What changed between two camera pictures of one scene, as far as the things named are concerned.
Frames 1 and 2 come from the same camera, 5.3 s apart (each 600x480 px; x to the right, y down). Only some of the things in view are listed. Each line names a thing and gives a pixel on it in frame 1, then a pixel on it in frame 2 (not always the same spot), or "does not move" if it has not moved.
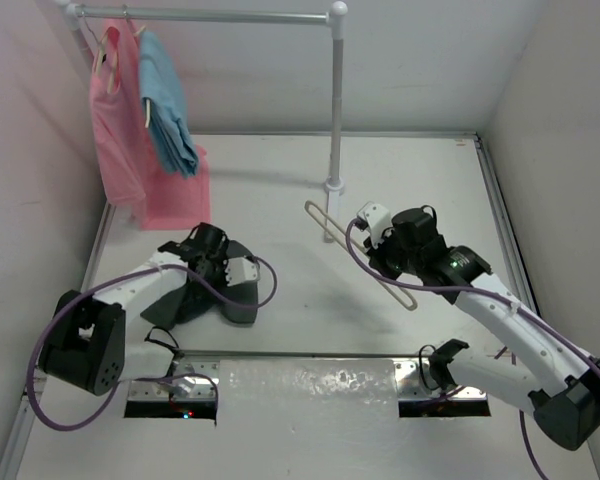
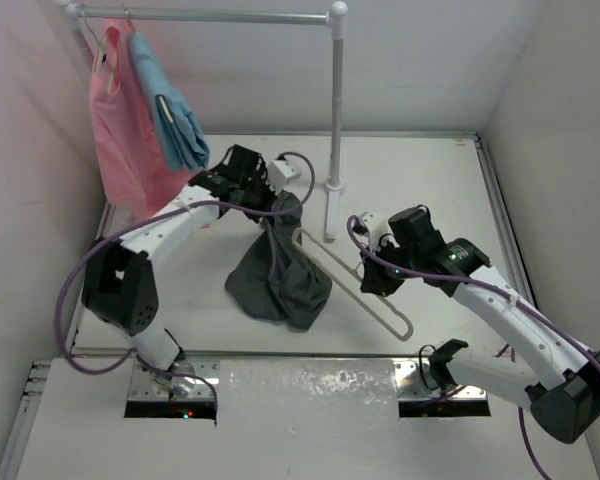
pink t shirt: [130, 167] does not move
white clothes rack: [334, 185] does not move
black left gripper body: [215, 272] → [258, 192]
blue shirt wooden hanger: [147, 123] → [166, 109]
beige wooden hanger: [308, 203] → [347, 280]
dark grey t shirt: [181, 306] → [277, 280]
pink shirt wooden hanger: [109, 42] does not move
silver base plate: [309, 380] does not move
